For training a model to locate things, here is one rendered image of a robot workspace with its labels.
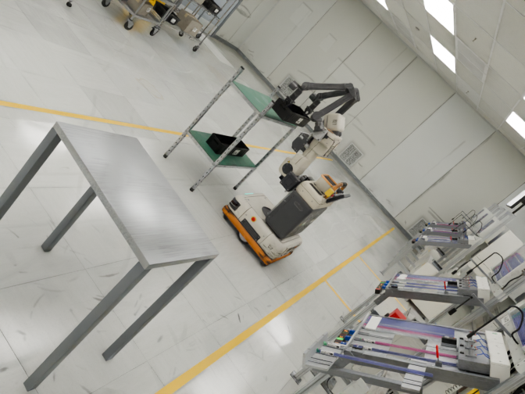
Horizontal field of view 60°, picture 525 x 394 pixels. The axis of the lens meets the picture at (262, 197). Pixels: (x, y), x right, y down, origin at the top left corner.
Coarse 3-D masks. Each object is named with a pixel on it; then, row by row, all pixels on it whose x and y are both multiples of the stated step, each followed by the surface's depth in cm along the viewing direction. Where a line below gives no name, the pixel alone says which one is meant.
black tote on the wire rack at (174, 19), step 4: (156, 0) 732; (156, 4) 731; (160, 4) 743; (156, 8) 733; (160, 8) 749; (164, 8) 755; (168, 8) 761; (156, 12) 734; (160, 12) 731; (164, 12) 726; (172, 12) 765; (160, 16) 732; (168, 16) 736; (172, 16) 740; (176, 16) 762; (168, 20) 744; (172, 20) 748; (176, 20) 755
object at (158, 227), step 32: (64, 128) 176; (32, 160) 182; (96, 160) 177; (128, 160) 195; (96, 192) 166; (128, 192) 177; (160, 192) 195; (64, 224) 231; (128, 224) 162; (160, 224) 177; (192, 224) 195; (160, 256) 162; (192, 256) 177; (128, 288) 160; (96, 320) 164; (64, 352) 171; (32, 384) 178
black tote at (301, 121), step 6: (276, 102) 396; (282, 102) 394; (276, 108) 396; (282, 108) 394; (288, 108) 392; (294, 108) 438; (300, 108) 447; (282, 114) 394; (288, 114) 392; (294, 114) 401; (300, 114) 447; (288, 120) 405; (294, 120) 414; (300, 120) 425; (306, 120) 437; (300, 126) 438
